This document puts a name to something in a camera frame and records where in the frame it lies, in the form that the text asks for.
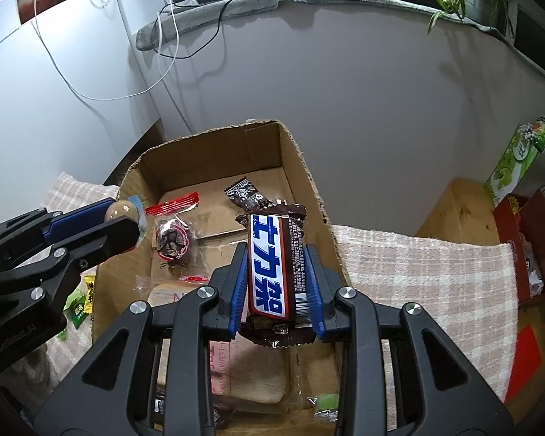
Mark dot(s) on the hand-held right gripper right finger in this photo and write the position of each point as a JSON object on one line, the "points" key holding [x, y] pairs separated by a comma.
{"points": [[315, 299]]}

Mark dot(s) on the checked tablecloth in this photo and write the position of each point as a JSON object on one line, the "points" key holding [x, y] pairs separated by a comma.
{"points": [[413, 272]]}

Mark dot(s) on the bright red shallow box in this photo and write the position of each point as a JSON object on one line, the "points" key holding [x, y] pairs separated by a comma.
{"points": [[508, 236]]}

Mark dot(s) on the brown egg packet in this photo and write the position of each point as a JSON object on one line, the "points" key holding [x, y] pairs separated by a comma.
{"points": [[120, 211]]}

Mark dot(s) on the grey sill cloth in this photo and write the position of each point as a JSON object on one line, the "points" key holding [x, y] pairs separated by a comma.
{"points": [[254, 4]]}

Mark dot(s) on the brown chocolate bar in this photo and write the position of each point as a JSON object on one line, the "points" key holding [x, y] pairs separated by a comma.
{"points": [[272, 263]]}

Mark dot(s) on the green gift bag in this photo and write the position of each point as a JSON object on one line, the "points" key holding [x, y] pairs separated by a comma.
{"points": [[508, 172]]}

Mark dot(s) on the red clear snack stick packet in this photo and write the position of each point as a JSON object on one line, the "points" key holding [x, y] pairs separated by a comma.
{"points": [[172, 204]]}

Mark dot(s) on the dark red cardboard box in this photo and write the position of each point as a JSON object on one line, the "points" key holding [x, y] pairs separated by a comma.
{"points": [[538, 209]]}

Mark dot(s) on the round red snack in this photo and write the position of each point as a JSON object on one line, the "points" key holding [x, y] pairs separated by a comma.
{"points": [[172, 240]]}

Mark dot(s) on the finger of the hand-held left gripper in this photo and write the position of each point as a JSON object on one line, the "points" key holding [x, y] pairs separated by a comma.
{"points": [[109, 240], [77, 220]]}

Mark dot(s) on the red paper sheet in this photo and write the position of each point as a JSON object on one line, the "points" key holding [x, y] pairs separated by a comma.
{"points": [[524, 359]]}

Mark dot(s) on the clear bagged bread loaf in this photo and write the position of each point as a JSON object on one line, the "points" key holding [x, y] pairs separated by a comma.
{"points": [[263, 381]]}

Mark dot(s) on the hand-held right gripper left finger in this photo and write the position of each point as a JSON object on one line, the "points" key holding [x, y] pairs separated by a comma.
{"points": [[238, 290]]}

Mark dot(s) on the small dark candy packet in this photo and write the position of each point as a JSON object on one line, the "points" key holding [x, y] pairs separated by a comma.
{"points": [[245, 193]]}

